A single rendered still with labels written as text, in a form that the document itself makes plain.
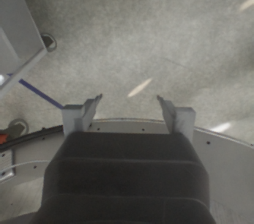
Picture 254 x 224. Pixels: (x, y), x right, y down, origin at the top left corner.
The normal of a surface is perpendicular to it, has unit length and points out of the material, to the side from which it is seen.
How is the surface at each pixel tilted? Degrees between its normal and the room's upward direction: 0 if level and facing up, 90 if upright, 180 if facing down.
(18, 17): 0
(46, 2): 0
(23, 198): 90
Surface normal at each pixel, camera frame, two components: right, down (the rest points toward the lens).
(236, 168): -0.16, -0.76
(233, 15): -0.15, 0.65
